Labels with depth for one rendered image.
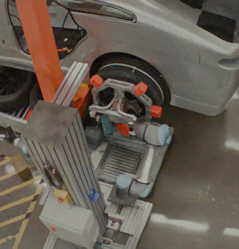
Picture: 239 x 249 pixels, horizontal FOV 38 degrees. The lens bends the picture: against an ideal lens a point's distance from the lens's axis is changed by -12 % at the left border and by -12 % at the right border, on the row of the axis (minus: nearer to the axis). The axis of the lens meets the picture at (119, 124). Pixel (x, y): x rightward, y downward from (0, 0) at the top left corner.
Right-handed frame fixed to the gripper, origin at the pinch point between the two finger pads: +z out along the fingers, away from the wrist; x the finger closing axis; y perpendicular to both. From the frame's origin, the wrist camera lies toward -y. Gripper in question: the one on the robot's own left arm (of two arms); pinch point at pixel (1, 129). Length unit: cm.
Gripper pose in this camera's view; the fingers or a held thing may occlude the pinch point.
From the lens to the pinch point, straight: 305.6
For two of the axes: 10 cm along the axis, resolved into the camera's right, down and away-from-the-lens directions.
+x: 5.6, -6.2, 5.5
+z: -8.3, -4.2, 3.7
